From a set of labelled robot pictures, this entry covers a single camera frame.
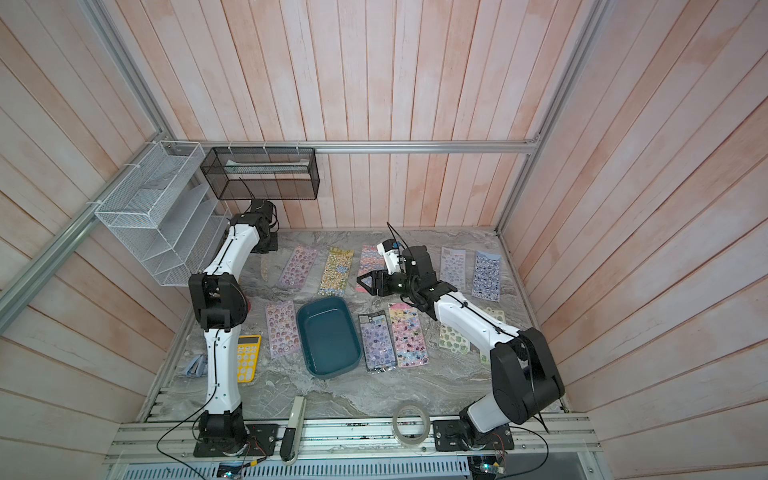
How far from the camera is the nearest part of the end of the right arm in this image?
0.64 m

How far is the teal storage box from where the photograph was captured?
854mm

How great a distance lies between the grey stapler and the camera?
70cm
